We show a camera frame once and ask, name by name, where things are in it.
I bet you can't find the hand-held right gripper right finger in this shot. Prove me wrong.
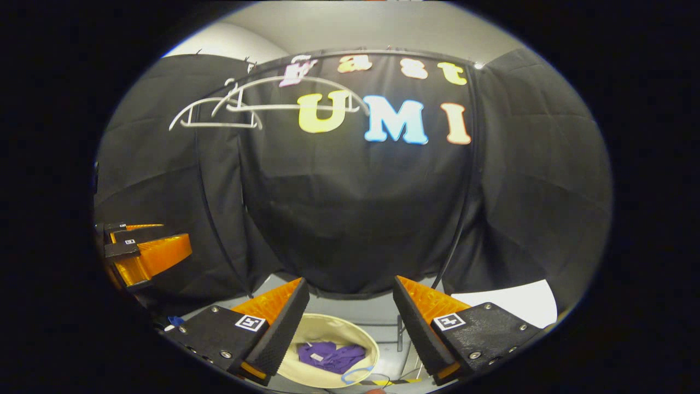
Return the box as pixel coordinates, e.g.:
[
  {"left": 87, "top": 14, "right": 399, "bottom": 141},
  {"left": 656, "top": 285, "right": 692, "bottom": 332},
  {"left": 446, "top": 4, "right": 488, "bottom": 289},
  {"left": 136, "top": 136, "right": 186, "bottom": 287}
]
[{"left": 393, "top": 275, "right": 545, "bottom": 386}]

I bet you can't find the white plastic clothes hanger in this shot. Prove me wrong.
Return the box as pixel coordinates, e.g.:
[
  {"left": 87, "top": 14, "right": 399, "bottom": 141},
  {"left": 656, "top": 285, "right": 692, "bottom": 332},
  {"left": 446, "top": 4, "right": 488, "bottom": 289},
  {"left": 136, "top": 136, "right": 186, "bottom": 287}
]
[
  {"left": 211, "top": 55, "right": 370, "bottom": 117},
  {"left": 168, "top": 78, "right": 263, "bottom": 132}
]

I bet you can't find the purple corduroy jacket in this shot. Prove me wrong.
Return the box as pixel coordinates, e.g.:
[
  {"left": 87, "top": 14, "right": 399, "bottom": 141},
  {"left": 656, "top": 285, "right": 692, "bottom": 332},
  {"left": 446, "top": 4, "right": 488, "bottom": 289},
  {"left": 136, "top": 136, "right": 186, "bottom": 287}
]
[{"left": 297, "top": 341, "right": 367, "bottom": 375}]

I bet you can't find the black metal clothes rack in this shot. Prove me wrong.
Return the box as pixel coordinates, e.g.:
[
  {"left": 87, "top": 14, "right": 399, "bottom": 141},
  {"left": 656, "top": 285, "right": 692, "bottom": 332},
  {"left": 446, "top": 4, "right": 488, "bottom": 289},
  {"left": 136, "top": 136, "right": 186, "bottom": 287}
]
[{"left": 194, "top": 48, "right": 482, "bottom": 354}]

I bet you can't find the black backdrop cloth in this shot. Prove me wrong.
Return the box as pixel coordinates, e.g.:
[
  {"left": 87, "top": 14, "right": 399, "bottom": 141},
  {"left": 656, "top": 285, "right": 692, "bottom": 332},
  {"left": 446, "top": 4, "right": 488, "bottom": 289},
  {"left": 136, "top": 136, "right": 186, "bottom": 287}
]
[{"left": 93, "top": 48, "right": 613, "bottom": 318}]

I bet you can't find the white flat board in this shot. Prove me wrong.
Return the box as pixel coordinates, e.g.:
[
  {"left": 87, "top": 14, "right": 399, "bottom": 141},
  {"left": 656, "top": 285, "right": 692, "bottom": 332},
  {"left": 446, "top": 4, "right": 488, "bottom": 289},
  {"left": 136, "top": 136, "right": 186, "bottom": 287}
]
[{"left": 451, "top": 279, "right": 558, "bottom": 329}]

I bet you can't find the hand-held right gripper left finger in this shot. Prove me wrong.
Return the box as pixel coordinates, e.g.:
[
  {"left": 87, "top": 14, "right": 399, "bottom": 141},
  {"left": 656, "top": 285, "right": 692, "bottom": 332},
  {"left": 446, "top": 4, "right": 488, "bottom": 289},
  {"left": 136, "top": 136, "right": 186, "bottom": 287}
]
[{"left": 161, "top": 277, "right": 311, "bottom": 386}]

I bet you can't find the beige laundry hamper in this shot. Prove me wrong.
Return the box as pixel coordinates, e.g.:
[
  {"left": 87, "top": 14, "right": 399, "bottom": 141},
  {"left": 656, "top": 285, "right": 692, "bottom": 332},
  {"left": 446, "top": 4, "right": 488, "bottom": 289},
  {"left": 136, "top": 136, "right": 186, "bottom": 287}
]
[{"left": 276, "top": 313, "right": 381, "bottom": 389}]

